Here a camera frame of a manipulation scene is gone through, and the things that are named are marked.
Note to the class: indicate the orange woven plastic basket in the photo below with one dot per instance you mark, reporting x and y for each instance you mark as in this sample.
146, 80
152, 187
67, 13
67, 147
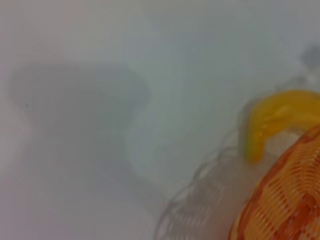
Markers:
287, 200

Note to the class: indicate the yellow banana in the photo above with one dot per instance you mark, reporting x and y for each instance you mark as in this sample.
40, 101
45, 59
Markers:
275, 107

